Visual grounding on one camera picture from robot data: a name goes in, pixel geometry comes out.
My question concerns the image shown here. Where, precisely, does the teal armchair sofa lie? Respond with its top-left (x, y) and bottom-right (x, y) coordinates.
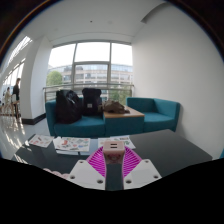
top-left (126, 97), bottom-right (181, 133)

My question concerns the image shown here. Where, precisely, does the teal two-seat sofa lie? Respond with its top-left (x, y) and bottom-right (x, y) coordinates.
top-left (45, 98), bottom-right (107, 138)

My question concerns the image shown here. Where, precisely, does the metal window railing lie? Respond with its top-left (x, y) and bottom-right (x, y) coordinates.
top-left (42, 83), bottom-right (135, 104)

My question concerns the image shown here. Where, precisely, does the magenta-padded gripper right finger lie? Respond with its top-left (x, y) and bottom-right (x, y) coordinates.
top-left (122, 148), bottom-right (163, 191)

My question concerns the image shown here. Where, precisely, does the black backpack with label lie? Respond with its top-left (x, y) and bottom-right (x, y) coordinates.
top-left (81, 87), bottom-right (103, 117)

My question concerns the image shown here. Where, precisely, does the small printed sticker sheet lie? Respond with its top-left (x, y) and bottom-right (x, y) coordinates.
top-left (28, 133), bottom-right (55, 149)

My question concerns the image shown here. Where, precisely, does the brown bag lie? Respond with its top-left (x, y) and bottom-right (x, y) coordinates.
top-left (99, 99), bottom-right (131, 115)

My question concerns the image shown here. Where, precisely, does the person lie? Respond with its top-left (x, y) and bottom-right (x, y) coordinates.
top-left (12, 77), bottom-right (22, 118)
top-left (3, 87), bottom-right (13, 114)

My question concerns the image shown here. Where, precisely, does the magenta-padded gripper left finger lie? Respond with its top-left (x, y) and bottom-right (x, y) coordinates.
top-left (68, 146), bottom-right (108, 191)

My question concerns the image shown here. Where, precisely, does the large black backpack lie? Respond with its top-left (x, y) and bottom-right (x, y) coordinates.
top-left (54, 89), bottom-right (83, 125)

